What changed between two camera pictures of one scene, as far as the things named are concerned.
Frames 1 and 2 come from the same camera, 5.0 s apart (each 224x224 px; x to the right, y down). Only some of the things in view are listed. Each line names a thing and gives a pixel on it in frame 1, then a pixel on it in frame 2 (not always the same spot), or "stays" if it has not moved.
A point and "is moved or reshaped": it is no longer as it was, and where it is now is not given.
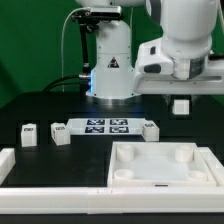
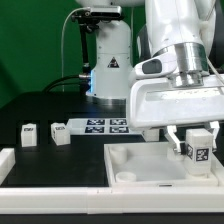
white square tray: x=158 y=165 stays
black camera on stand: x=88 y=21 stays
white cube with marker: x=181 y=107 is moved or reshaped
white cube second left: x=61 y=134 stays
